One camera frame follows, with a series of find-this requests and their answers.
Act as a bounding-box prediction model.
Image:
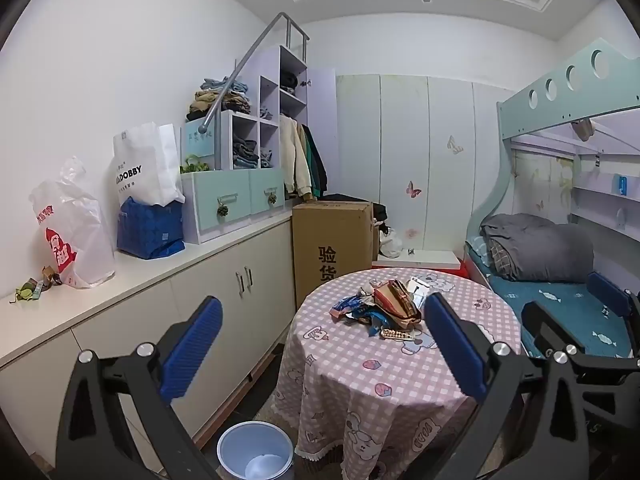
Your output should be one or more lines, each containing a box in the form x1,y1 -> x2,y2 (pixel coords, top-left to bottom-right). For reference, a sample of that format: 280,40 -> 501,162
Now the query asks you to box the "cream hanging jacket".
278,115 -> 313,198

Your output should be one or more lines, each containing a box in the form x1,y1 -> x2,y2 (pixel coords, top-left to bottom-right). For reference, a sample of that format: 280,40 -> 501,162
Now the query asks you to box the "white plastic bag red print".
28,156 -> 117,290

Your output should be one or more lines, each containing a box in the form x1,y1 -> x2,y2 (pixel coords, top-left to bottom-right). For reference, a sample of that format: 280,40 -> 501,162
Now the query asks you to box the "white paper shopping bag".
112,121 -> 186,207

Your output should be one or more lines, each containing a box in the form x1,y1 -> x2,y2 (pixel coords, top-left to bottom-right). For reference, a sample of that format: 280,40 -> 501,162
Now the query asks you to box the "pile of folded clothes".
187,76 -> 251,115

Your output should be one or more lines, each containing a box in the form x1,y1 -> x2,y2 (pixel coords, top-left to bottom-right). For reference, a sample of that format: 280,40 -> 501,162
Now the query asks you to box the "brown striped pouch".
372,280 -> 423,323

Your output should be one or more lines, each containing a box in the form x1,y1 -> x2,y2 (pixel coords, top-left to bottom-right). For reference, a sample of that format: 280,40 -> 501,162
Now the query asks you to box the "green crumpled wrapper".
15,282 -> 43,304

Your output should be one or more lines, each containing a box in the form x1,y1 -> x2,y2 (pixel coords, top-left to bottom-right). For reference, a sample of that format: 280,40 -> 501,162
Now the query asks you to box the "black hanging jacket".
305,125 -> 328,196

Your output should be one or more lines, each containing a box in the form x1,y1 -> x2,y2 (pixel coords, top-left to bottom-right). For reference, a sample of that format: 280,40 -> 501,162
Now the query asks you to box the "teal bunk bed frame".
465,7 -> 640,361

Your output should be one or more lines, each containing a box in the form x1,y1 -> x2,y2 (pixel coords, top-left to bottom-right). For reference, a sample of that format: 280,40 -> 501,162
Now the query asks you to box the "long cream low cabinet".
0,207 -> 301,461

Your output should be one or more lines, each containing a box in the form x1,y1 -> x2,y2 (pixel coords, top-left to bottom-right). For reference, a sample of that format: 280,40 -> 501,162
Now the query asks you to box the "teal candy print bedsheet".
467,255 -> 640,361

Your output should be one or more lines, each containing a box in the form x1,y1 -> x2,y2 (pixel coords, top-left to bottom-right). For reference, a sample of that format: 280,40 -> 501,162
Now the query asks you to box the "grey metal handrail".
198,11 -> 311,135

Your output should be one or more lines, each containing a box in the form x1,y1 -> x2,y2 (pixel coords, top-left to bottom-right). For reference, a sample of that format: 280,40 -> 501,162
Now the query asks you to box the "pale teal storage box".
186,112 -> 223,158

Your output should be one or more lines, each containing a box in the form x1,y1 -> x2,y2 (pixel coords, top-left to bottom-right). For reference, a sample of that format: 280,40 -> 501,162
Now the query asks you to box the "folded blue jeans stack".
231,135 -> 275,170

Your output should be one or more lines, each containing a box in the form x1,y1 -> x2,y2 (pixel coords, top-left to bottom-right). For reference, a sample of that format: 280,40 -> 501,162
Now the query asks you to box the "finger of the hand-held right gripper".
521,301 -> 586,359
586,271 -> 640,358

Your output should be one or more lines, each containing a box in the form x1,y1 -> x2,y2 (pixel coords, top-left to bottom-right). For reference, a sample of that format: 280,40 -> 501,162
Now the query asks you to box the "large cardboard box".
291,201 -> 381,311

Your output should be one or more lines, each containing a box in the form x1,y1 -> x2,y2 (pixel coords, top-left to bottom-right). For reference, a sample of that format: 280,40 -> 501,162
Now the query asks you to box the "green hanging jacket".
302,127 -> 321,191

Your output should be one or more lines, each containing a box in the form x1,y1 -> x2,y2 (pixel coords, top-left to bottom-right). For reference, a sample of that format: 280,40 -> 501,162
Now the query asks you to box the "small white plastic bag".
378,227 -> 403,259

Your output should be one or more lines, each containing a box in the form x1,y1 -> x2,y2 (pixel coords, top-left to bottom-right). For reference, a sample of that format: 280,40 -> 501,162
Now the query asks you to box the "white board platform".
372,249 -> 461,271

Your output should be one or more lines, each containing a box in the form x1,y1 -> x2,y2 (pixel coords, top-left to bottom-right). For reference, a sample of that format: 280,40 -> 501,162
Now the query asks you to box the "white wardrobe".
336,74 -> 516,261

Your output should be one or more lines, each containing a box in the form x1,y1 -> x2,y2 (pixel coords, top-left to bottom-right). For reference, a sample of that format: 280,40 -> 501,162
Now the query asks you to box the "pale purple shelf unit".
220,44 -> 337,198

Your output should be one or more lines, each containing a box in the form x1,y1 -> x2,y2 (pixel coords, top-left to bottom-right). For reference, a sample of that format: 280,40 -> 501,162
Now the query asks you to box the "pink checkered round table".
274,266 -> 523,463

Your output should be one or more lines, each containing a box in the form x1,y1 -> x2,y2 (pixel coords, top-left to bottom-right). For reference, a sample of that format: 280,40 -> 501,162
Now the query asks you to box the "light blue waste bin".
216,421 -> 295,480

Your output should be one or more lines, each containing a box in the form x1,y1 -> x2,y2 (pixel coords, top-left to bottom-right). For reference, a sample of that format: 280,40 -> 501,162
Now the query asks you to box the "grey quilt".
480,212 -> 596,283

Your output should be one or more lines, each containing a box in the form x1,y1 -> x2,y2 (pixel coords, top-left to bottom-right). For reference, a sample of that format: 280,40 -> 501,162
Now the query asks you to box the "blue woven bag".
116,196 -> 186,261

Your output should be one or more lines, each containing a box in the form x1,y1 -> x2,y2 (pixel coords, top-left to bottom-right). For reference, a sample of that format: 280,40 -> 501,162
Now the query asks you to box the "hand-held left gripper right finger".
400,291 -> 591,480

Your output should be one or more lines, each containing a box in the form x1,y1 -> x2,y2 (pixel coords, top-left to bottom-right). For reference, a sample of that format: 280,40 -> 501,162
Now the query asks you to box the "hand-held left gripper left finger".
55,296 -> 236,480

